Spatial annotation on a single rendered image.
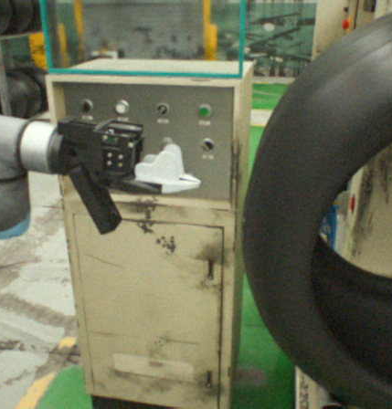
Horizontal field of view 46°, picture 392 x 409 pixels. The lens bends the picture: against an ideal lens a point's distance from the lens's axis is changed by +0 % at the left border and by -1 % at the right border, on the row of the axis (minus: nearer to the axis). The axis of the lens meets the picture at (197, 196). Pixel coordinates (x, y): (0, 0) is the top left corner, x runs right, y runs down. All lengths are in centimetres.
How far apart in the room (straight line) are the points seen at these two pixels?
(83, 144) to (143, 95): 68
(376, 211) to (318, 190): 47
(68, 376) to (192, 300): 82
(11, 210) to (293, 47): 917
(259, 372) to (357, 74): 173
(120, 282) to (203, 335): 33
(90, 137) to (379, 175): 56
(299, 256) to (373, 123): 17
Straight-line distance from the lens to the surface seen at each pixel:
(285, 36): 974
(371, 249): 103
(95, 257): 154
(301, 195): 53
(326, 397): 77
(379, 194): 98
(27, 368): 225
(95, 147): 66
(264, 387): 207
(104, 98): 139
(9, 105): 428
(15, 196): 76
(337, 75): 54
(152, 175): 66
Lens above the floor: 146
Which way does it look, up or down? 23 degrees down
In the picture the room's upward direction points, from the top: straight up
